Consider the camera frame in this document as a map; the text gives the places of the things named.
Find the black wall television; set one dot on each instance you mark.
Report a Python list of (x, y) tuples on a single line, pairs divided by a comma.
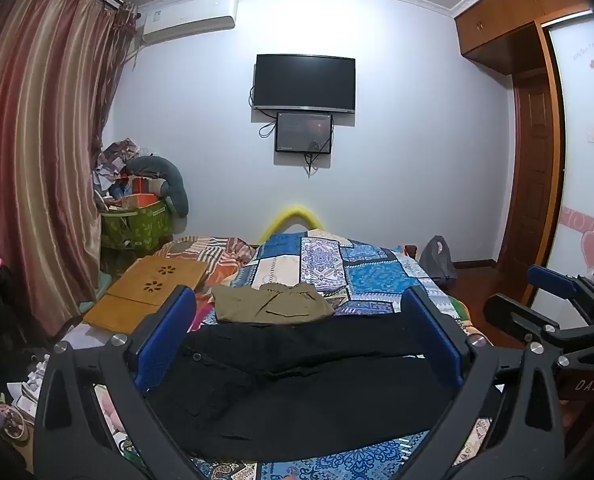
[(304, 82)]

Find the orange box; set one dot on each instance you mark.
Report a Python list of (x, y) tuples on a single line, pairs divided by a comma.
[(144, 190)]

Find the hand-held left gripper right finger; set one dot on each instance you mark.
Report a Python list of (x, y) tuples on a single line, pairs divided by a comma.
[(439, 345)]

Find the pile of scattered papers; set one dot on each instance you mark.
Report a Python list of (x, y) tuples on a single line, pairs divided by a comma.
[(19, 395)]

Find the orange striped blanket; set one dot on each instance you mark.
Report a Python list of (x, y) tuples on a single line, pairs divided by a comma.
[(217, 255)]

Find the olive green folded pants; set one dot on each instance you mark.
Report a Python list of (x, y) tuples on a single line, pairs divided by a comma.
[(272, 305)]

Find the wooden overhead cabinet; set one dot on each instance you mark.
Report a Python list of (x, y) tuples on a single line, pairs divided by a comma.
[(507, 15)]

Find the white blue patterned bed sheet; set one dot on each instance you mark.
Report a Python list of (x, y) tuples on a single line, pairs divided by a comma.
[(429, 277)]

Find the striped red gold curtain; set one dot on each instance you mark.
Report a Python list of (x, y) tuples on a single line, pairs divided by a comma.
[(42, 160)]

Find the green patterned storage box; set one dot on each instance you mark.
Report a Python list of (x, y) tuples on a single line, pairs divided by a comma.
[(137, 227)]

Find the blue patchwork blanket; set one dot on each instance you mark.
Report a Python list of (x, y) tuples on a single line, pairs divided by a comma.
[(372, 275)]

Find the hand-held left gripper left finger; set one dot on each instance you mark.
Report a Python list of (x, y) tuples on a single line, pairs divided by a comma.
[(164, 345)]

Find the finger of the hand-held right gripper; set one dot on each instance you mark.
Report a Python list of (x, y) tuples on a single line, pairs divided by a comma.
[(552, 280), (514, 317)]

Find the grey bag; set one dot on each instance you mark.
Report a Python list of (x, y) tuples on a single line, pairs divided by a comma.
[(438, 262)]

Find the black pants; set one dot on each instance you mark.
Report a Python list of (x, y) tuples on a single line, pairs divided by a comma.
[(302, 385)]

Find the small black wall monitor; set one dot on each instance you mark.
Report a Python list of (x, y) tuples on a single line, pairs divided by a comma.
[(303, 132)]

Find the yellow foam tube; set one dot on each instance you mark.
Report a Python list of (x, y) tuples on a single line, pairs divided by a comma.
[(292, 210)]

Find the brown wooden door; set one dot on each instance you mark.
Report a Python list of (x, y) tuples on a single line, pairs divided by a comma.
[(529, 170)]

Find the white air conditioner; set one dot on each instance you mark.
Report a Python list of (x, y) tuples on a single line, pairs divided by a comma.
[(187, 17)]

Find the bamboo lap desk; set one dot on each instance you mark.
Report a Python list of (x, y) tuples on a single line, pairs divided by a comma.
[(137, 290)]

